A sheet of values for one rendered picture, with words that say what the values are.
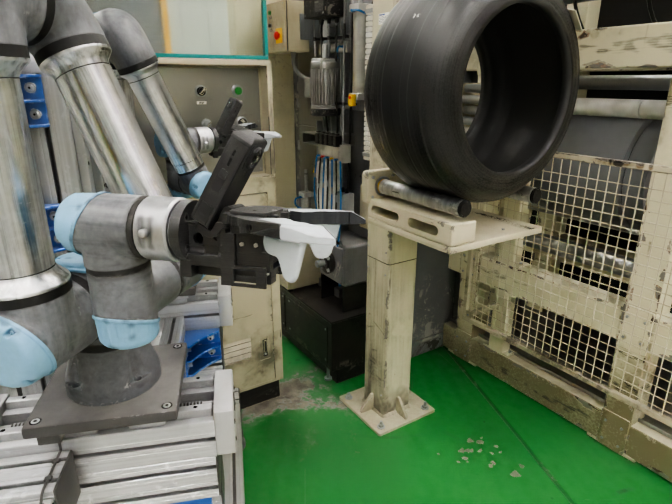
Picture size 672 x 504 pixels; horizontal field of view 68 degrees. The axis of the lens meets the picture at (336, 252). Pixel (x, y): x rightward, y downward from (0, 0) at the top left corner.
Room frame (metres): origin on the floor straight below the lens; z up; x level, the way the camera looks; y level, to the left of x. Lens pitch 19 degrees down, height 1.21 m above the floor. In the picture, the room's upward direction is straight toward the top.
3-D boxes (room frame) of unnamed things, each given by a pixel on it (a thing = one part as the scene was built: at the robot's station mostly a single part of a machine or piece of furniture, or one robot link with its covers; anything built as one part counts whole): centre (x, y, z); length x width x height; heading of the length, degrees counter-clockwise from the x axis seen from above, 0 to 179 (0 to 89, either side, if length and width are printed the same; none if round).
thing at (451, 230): (1.37, -0.23, 0.83); 0.36 x 0.09 x 0.06; 32
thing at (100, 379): (0.74, 0.38, 0.77); 0.15 x 0.15 x 0.10
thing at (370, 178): (1.60, -0.26, 0.90); 0.40 x 0.03 x 0.10; 122
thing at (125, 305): (0.59, 0.26, 0.94); 0.11 x 0.08 x 0.11; 166
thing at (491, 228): (1.45, -0.35, 0.80); 0.37 x 0.36 x 0.02; 122
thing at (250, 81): (1.73, 0.55, 0.63); 0.56 x 0.41 x 1.27; 122
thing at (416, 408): (1.65, -0.20, 0.02); 0.27 x 0.27 x 0.04; 32
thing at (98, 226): (0.58, 0.27, 1.04); 0.11 x 0.08 x 0.09; 76
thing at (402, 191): (1.37, -0.23, 0.90); 0.35 x 0.05 x 0.05; 32
